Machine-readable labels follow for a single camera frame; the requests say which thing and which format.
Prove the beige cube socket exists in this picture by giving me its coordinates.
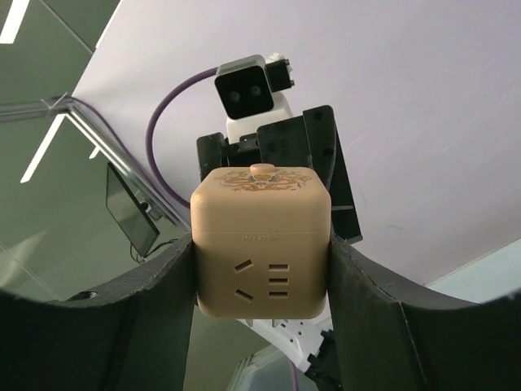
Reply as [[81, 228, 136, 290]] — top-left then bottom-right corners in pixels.
[[190, 164, 331, 319]]

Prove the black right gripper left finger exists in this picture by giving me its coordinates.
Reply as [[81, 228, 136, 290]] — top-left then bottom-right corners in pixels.
[[1, 235, 195, 390]]

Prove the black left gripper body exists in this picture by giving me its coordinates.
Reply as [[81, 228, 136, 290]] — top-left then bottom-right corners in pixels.
[[196, 105, 362, 244]]

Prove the aluminium frame rail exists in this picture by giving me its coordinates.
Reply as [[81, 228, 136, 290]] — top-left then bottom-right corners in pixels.
[[1, 93, 190, 231]]

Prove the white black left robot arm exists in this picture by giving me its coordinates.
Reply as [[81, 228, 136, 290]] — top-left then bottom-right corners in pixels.
[[190, 105, 362, 390]]

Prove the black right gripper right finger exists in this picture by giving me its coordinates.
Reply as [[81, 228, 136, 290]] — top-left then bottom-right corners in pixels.
[[328, 235, 520, 390]]

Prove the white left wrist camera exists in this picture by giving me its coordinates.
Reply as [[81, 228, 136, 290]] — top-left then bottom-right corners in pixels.
[[214, 53, 295, 143]]

